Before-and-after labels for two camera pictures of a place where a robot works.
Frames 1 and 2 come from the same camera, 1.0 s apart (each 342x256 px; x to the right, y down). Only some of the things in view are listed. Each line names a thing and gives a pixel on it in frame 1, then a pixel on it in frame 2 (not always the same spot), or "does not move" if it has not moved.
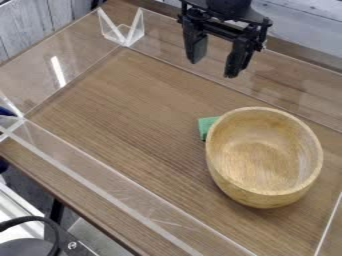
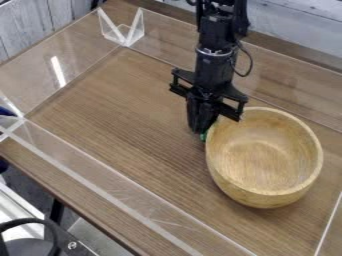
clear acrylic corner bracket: [122, 34] does not move
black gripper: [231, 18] to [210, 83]
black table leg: [57, 211] does not move
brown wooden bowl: [263, 156] does not move
